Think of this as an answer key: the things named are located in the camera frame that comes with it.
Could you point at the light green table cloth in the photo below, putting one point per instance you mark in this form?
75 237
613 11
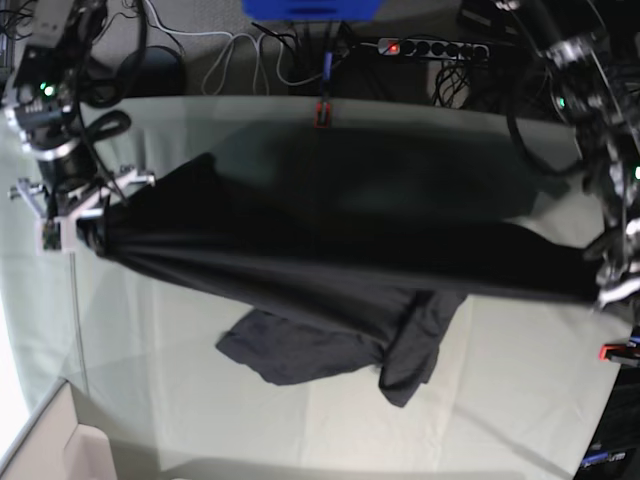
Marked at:
518 388

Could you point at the black power strip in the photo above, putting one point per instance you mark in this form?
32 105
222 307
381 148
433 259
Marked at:
433 49

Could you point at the red black clamp middle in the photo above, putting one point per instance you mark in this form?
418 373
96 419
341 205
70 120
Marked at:
322 118

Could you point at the black round base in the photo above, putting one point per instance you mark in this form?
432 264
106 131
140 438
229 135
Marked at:
162 74

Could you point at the red black clamp right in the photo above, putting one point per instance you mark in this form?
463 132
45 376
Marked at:
625 354

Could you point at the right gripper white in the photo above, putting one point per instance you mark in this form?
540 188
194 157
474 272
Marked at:
57 214

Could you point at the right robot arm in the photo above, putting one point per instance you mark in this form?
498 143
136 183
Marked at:
60 111

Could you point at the beige side table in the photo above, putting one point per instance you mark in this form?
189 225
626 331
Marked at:
54 444

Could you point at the blue plastic box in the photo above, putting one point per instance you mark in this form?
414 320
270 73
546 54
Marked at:
312 10

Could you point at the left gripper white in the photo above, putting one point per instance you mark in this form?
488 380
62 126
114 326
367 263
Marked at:
617 276

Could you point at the black t-shirt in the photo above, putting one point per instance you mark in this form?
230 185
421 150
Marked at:
352 247

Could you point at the red black clamp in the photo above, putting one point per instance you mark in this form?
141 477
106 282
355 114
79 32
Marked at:
322 118
625 354

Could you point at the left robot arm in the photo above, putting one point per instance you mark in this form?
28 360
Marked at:
590 89

